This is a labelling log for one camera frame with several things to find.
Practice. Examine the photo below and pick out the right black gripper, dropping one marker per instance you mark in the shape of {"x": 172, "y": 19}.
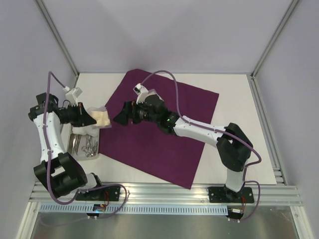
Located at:
{"x": 132, "y": 112}

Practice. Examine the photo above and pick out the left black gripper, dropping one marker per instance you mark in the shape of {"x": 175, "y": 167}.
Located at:
{"x": 82, "y": 118}

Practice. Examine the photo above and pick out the white gauze pad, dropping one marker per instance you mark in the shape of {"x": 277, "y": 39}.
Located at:
{"x": 86, "y": 130}

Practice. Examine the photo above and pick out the gauze packet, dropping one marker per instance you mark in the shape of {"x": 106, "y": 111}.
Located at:
{"x": 101, "y": 116}

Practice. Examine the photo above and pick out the steel forceps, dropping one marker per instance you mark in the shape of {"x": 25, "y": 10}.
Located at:
{"x": 91, "y": 143}
{"x": 75, "y": 142}
{"x": 90, "y": 151}

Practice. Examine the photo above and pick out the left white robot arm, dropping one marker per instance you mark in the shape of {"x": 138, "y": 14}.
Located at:
{"x": 58, "y": 171}

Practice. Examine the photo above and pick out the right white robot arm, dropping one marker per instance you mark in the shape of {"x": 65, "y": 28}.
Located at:
{"x": 232, "y": 144}

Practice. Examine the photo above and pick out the steel instrument tray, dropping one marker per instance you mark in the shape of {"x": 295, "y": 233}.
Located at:
{"x": 80, "y": 156}

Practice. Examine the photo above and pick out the purple cloth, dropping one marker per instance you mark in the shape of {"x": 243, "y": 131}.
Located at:
{"x": 145, "y": 147}

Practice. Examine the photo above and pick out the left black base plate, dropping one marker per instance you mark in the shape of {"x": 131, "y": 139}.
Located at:
{"x": 110, "y": 193}

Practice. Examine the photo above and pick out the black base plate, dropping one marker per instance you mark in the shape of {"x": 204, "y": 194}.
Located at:
{"x": 224, "y": 195}
{"x": 110, "y": 193}

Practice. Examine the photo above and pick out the aluminium rail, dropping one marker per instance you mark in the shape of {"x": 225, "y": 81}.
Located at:
{"x": 169, "y": 194}

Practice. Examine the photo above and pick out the slotted cable duct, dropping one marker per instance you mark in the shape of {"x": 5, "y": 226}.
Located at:
{"x": 138, "y": 209}

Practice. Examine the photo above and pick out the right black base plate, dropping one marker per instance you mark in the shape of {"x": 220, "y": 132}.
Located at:
{"x": 224, "y": 195}

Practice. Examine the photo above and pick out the left aluminium frame post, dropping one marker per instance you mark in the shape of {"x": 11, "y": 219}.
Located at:
{"x": 56, "y": 35}

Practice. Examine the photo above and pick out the aluminium frame post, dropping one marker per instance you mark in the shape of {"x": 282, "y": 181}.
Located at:
{"x": 56, "y": 35}
{"x": 275, "y": 36}

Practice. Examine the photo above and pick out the right aluminium frame post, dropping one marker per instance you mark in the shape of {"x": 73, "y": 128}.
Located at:
{"x": 275, "y": 36}

